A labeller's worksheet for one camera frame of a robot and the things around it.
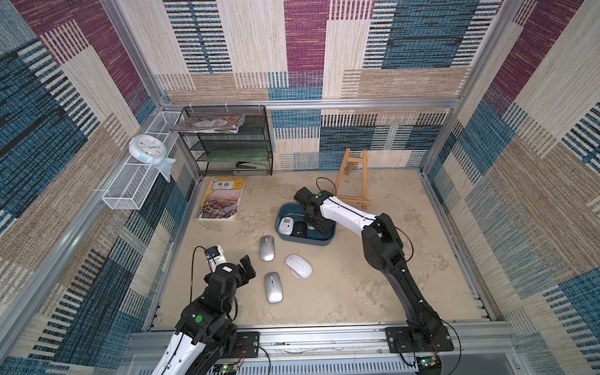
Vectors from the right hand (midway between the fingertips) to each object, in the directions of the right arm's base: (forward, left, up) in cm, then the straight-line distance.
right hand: (312, 222), depth 101 cm
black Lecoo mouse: (-4, +5, +2) cm, 7 cm away
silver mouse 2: (-27, +15, 0) cm, 31 cm away
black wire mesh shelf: (+33, +31, +12) cm, 47 cm away
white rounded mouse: (-21, +5, +2) cm, 21 cm away
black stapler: (+26, +29, +9) cm, 40 cm away
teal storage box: (-8, -1, +1) cm, 8 cm away
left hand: (-23, +25, +12) cm, 36 cm away
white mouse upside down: (-3, +11, +2) cm, 11 cm away
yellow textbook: (+13, +41, +1) cm, 43 cm away
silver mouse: (-12, +18, 0) cm, 22 cm away
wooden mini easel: (+18, -16, +18) cm, 30 cm away
